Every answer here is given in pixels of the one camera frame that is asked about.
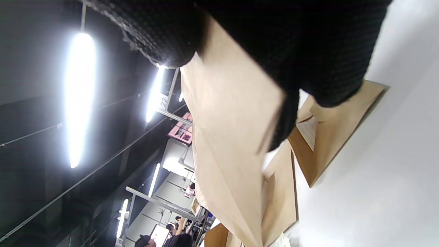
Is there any person's right hand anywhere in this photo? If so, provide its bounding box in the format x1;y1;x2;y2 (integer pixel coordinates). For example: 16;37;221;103
82;0;393;151

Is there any white lined paper sheet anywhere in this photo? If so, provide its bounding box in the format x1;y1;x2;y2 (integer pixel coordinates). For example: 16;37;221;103
296;117;318;151

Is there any pink hanging sign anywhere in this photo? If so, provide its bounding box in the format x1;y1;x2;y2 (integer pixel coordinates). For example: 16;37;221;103
167;112;193;144

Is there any long ceiling light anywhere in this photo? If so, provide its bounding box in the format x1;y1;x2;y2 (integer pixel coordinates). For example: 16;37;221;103
146;65;167;123
64;33;97;169
116;198;129;239
148;163;161;198

